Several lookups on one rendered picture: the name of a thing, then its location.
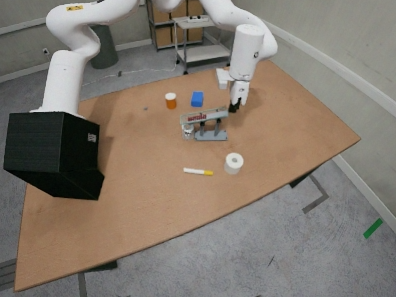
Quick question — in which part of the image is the blue block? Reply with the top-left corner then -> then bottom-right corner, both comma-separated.
191,91 -> 203,108

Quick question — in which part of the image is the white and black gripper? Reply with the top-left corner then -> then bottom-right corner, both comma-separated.
229,80 -> 250,113

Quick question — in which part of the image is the orange pill bottle with white cap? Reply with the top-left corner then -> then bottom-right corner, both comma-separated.
165,93 -> 177,109

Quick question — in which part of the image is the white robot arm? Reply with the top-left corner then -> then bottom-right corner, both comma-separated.
30,0 -> 277,120

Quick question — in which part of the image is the white cylinder with center hole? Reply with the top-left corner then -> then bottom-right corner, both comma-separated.
224,153 -> 243,175

